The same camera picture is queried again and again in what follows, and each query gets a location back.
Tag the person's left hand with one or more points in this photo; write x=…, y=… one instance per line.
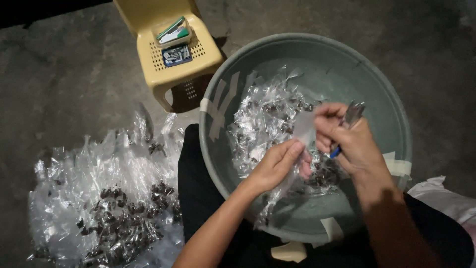
x=277, y=167

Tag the person's right hand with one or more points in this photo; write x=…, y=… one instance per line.
x=357, y=145

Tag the person's right fingers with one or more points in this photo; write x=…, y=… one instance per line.
x=327, y=124

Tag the clear plastic packet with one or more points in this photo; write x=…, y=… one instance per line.
x=304, y=128

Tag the pile of unsealed clear packets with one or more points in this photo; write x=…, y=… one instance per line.
x=266, y=119

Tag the grey-green plastic basin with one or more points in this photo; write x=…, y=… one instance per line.
x=334, y=63

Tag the beige tape piece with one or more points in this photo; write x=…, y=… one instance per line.
x=289, y=252

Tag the white plastic bag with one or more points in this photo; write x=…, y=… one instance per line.
x=446, y=201

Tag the person's black trousers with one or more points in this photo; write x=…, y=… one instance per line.
x=200, y=197

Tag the blue box of staples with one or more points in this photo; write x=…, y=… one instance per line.
x=177, y=55

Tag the yellow plastic chair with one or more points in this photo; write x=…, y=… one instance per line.
x=156, y=76

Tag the beige box of staple packs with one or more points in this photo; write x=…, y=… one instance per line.
x=173, y=32

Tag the heap of sealed clear packets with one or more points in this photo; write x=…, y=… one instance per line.
x=108, y=201

